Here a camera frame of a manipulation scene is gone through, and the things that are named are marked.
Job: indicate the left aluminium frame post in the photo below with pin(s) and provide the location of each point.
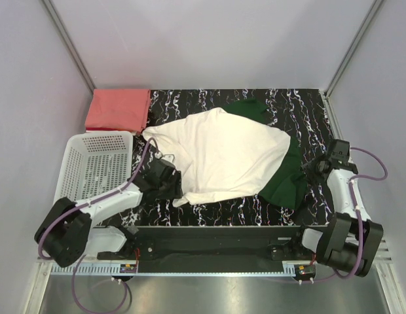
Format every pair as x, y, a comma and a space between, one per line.
63, 33

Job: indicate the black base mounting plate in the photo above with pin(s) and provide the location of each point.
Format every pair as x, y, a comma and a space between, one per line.
213, 249

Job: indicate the aluminium frame post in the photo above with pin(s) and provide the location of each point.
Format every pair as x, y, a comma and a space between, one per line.
372, 13
63, 33

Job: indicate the right aluminium frame post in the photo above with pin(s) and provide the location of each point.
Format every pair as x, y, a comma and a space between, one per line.
372, 13

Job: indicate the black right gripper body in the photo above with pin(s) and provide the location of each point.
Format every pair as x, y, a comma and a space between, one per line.
312, 168

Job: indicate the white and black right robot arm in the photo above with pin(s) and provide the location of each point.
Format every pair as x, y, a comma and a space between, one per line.
350, 241

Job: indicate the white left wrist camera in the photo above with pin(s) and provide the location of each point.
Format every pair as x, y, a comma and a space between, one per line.
165, 159

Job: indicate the left small circuit board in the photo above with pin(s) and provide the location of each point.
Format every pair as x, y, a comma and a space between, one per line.
128, 268

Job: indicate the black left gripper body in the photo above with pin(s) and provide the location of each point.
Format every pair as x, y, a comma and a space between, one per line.
171, 190

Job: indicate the white and green raglan t-shirt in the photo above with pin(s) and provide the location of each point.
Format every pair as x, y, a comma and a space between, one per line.
227, 153

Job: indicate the right small circuit board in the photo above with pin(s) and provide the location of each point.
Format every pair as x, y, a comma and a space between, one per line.
305, 270

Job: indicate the small circuit board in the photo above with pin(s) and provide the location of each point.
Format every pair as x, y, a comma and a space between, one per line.
305, 270
128, 268

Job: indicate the white perforated plastic basket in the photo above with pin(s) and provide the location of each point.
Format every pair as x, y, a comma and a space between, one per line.
94, 163

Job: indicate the slotted aluminium front rail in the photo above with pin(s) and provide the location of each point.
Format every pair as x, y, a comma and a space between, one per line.
95, 266

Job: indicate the folded pink t-shirt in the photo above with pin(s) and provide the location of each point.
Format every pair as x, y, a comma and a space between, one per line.
119, 110

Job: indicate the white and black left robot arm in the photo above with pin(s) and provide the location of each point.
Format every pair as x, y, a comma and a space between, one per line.
70, 229

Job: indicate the folded white t-shirt under stack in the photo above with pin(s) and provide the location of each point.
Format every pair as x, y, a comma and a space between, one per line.
92, 131

